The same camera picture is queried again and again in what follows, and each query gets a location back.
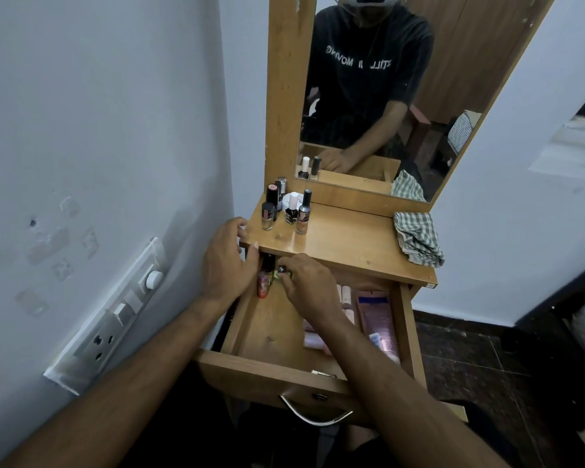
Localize tall mauve nail polish bottle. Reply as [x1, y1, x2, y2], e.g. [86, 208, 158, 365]
[295, 189, 313, 235]

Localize person's right forearm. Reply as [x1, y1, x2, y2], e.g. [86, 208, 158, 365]
[317, 307, 512, 468]

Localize person's dark trousers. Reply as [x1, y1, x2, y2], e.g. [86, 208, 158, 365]
[119, 365, 522, 468]

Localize wooden drawer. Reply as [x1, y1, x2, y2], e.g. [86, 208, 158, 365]
[195, 268, 469, 427]

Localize checkered green cloth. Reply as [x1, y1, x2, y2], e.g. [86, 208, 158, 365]
[393, 212, 446, 268]

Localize pink cosmetic tube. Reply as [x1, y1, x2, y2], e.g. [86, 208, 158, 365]
[355, 291, 402, 365]

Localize metal drawer handle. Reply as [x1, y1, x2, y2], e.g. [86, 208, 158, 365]
[278, 395, 355, 428]

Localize wooden dressing table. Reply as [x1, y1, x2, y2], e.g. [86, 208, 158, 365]
[238, 0, 559, 427]

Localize person's left hand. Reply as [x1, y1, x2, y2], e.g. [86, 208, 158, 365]
[201, 216, 261, 312]

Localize person's right hand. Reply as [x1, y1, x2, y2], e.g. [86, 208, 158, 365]
[276, 253, 345, 328]

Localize white electrical switchboard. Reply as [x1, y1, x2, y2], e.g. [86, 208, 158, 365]
[43, 237, 169, 397]

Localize person's left forearm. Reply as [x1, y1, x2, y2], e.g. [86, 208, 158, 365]
[0, 294, 236, 468]

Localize wall mirror glass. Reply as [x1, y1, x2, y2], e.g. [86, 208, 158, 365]
[298, 0, 540, 202]

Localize red nail polish bottle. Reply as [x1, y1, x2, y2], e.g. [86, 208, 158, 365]
[257, 255, 276, 299]

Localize dark wooden furniture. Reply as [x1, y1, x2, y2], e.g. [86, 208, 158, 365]
[514, 258, 585, 434]

